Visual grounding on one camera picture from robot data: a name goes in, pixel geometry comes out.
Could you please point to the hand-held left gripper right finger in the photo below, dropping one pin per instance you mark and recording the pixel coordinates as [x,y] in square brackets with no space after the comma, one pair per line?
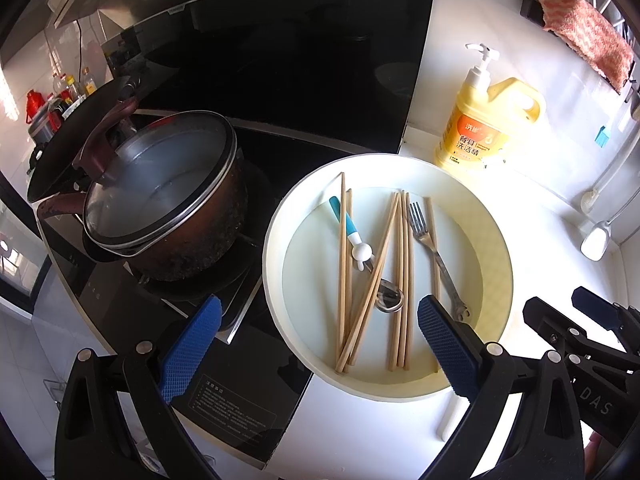
[445,345]

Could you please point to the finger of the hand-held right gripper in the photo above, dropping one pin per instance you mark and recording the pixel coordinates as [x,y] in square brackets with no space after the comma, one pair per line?
[547,320]
[597,307]

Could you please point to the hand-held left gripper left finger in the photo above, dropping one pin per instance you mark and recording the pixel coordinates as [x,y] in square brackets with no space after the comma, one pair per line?
[192,345]

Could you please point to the bundle of wooden chopsticks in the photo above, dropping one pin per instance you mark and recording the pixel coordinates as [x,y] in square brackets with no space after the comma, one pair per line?
[400,285]

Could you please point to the white round basin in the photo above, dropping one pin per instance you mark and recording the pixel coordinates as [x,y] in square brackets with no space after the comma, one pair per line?
[465,260]

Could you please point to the steel fork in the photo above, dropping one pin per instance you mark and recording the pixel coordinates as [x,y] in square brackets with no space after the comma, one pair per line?
[420,230]

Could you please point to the steel spatula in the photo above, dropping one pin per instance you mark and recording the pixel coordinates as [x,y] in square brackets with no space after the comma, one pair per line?
[595,242]

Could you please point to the white cutting board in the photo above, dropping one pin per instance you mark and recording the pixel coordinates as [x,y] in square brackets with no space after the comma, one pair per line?
[450,420]

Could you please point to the black glass cooktop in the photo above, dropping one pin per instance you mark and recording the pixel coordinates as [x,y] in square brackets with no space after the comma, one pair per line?
[260,385]

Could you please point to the brown cooking pot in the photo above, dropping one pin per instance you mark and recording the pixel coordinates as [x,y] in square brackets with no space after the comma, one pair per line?
[200,240]

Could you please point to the white bottle brush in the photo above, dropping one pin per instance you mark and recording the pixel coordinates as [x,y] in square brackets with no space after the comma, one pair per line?
[589,200]

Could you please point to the glass pot lid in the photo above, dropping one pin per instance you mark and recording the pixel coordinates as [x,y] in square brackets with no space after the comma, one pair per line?
[160,175]

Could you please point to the yellow dish soap bottle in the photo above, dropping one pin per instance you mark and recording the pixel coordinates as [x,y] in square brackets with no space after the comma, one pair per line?
[475,135]

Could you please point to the black wok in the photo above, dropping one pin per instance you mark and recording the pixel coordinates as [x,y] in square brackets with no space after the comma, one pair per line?
[65,150]

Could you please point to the grey metal container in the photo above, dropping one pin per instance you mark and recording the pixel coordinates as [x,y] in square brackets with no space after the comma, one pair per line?
[42,127]

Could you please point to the hanging dish cloth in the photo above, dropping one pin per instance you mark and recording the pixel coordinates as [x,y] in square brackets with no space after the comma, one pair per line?
[585,30]

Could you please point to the condiment bottle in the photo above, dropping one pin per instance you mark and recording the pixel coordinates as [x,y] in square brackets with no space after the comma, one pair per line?
[90,81]
[57,86]
[72,87]

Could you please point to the red bag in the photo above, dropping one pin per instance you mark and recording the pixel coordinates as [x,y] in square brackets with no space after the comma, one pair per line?
[35,107]

